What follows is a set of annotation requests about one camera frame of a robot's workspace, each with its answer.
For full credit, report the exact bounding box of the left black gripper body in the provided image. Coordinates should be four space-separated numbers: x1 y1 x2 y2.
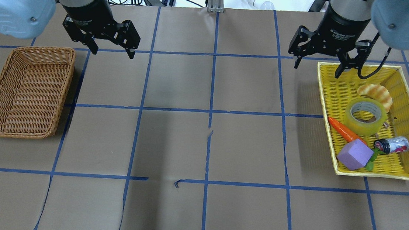
63 4 122 45

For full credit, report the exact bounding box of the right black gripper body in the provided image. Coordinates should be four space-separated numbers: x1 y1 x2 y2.
294 13 371 59

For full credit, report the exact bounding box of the yellow tape roll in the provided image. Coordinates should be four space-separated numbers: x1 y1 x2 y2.
343 97 388 136

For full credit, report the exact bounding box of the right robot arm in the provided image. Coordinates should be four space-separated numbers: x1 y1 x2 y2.
288 0 409 80

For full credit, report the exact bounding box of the toy croissant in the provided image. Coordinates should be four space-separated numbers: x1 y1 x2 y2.
356 84 393 113

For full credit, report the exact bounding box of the black power adapter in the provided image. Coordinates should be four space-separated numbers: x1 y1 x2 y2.
143 0 164 7

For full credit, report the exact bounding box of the toy carrot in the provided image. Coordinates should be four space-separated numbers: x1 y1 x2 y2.
327 116 368 145

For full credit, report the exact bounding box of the white light bulb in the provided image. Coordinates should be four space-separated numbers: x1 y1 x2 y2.
246 0 275 10

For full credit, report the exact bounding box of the brown wicker basket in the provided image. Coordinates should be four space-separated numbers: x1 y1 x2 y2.
0 46 76 139

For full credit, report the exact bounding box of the purple foam cube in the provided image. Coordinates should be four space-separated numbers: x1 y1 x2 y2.
337 139 373 171

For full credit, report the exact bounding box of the small black-capped bottle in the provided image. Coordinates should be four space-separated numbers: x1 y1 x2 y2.
373 136 409 154

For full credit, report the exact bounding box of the yellow plastic basket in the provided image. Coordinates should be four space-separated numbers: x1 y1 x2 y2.
317 62 409 180

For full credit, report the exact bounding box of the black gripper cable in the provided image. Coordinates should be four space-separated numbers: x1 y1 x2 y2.
357 31 393 82

